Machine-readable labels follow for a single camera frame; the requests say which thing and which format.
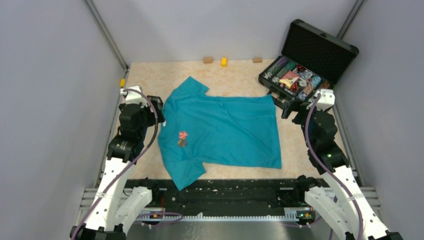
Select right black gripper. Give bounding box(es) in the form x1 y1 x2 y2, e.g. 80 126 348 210
282 97 329 148

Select round grey yellow brooch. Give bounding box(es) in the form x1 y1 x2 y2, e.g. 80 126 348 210
178 139 187 148

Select teal t-shirt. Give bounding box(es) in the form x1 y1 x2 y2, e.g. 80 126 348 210
157 77 282 190

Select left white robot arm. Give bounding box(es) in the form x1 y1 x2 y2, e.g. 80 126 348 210
69 85 165 240

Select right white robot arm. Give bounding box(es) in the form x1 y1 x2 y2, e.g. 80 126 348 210
292 89 402 240

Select yellow block at left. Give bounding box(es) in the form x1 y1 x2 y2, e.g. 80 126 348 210
119 78 126 88

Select yellow block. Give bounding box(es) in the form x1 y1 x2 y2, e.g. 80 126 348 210
119 78 126 88
220 57 228 68

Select pink card in case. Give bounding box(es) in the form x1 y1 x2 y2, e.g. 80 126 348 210
279 71 300 89

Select black carrying case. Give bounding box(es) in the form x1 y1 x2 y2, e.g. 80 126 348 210
258 19 360 119

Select right tan wooden block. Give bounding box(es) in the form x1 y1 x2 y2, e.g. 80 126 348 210
252 57 263 63

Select tan wooden block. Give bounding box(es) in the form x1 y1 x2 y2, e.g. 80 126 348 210
203 56 214 64
252 57 263 63

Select left tan wooden block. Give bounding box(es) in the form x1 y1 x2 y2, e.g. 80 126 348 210
203 56 214 64

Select yellow block at back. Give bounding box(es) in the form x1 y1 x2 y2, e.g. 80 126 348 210
220 57 228 68

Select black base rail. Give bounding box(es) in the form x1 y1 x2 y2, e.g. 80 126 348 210
125 178 307 217

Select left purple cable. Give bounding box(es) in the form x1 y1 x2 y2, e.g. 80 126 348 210
71 87 185 240

